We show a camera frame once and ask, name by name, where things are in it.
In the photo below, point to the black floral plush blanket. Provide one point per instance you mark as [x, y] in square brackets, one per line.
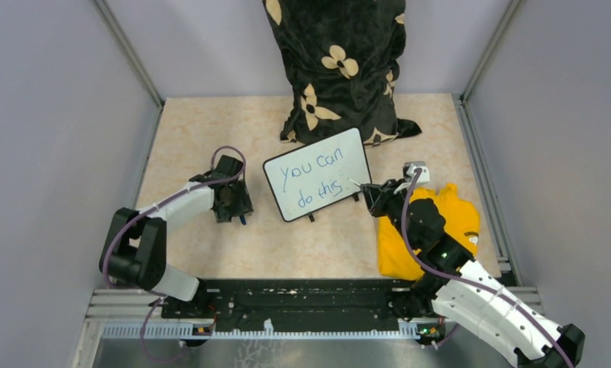
[341, 61]

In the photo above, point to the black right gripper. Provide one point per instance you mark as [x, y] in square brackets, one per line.
[378, 196]

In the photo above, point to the yellow cloth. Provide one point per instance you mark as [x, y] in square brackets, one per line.
[462, 222]

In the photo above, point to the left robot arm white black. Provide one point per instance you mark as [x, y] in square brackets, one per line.
[135, 250]

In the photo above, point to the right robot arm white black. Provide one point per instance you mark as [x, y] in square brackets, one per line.
[455, 285]

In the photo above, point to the small black-framed whiteboard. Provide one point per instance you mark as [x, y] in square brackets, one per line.
[314, 176]

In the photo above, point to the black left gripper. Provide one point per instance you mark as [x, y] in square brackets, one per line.
[244, 205]

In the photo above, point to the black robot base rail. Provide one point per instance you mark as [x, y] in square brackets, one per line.
[273, 309]

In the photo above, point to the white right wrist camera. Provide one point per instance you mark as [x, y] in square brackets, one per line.
[415, 174]

